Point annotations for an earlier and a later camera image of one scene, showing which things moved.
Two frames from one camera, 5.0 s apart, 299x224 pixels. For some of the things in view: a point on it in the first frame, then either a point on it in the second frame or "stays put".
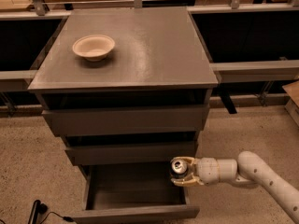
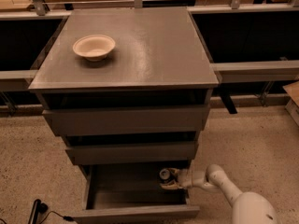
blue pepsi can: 178,168 -> 164,175
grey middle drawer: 155,153 stays put
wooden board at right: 292,90 stays put
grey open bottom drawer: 128,192 stays put
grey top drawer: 129,121 stays put
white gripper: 206,170 -> 186,180
